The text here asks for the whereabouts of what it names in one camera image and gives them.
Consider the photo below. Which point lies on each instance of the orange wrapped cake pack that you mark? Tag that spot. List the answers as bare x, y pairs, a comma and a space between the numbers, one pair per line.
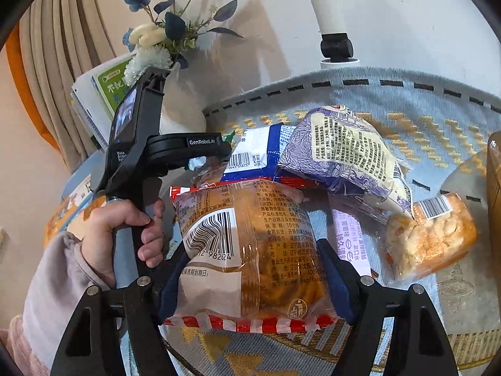
441, 232

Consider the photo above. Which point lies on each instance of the stack of upright white books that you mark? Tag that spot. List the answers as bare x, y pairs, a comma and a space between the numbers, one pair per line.
91, 108

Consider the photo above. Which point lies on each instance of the red striped bread bag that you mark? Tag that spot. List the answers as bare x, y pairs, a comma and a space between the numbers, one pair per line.
253, 265

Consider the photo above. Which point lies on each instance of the beige curtain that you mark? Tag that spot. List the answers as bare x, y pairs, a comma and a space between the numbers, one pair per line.
59, 41

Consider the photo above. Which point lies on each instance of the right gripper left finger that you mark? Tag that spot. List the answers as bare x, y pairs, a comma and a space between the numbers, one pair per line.
91, 342

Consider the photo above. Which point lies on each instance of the green blue upright book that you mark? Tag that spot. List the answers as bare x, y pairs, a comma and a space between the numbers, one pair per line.
109, 81

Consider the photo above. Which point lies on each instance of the blue white snack bag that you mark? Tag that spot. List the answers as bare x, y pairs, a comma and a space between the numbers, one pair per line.
256, 156

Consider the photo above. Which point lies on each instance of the white lamp pole black clamp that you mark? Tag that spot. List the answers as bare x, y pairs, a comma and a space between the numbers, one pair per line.
335, 46

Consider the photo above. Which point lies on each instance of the purple white snack bag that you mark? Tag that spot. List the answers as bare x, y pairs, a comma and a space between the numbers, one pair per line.
346, 155

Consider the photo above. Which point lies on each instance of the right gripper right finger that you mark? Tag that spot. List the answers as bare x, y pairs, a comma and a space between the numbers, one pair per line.
418, 342

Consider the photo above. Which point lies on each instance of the blue white artificial flowers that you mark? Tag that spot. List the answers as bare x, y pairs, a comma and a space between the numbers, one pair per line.
165, 39

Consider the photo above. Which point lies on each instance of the pink sleeve left forearm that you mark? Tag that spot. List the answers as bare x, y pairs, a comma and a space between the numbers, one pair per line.
68, 267

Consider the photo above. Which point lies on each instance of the white ribbed ceramic vase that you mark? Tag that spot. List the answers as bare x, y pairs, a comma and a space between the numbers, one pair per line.
179, 112

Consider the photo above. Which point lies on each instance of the person's left hand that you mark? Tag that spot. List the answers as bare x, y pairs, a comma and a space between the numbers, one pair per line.
97, 243

